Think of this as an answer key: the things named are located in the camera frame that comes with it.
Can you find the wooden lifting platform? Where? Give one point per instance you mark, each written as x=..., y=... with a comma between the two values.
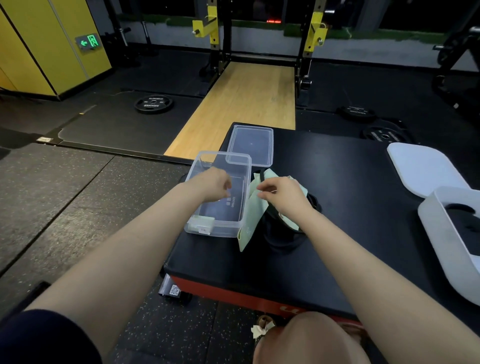
x=240, y=105

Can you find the brown sandal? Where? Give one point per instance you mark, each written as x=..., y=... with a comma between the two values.
x=264, y=326

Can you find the green exit sign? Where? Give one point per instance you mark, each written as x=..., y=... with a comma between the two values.
x=90, y=41

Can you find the person's left forearm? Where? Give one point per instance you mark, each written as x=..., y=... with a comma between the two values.
x=112, y=262

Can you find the yellow black exercise machine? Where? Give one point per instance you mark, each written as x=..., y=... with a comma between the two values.
x=450, y=48

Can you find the dark navy shirt sleeve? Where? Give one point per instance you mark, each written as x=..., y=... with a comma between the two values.
x=45, y=337

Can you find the person's right forearm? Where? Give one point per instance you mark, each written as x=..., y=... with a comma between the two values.
x=375, y=285

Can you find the black upright bar holder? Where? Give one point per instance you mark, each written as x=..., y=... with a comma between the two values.
x=146, y=37

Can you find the white plastic lid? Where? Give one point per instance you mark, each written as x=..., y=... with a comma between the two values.
x=423, y=168

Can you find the black plyo platform red side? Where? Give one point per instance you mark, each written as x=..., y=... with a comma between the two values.
x=337, y=168

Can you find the yellow black squat rack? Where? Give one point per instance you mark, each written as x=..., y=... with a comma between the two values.
x=315, y=22

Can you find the clear plastic container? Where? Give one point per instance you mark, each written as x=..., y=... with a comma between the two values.
x=225, y=213

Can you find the person's right hand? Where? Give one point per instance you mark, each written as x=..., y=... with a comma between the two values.
x=288, y=198

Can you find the person's left hand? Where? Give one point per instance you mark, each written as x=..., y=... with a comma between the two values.
x=212, y=185

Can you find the wide black resistance band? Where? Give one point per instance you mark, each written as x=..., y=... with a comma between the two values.
x=465, y=228

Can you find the white plastic bin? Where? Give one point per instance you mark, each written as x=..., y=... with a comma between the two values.
x=431, y=225

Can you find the clear plastic lid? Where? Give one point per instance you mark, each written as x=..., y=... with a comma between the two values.
x=249, y=146

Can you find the black weight plate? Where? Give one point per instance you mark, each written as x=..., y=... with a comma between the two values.
x=357, y=113
x=153, y=104
x=386, y=135

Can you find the small white floor label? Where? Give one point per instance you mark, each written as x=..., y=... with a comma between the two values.
x=44, y=139

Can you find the person's left leg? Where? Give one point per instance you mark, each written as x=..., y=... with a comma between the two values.
x=307, y=341

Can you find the thin black resistance band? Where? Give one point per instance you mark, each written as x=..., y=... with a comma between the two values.
x=281, y=232

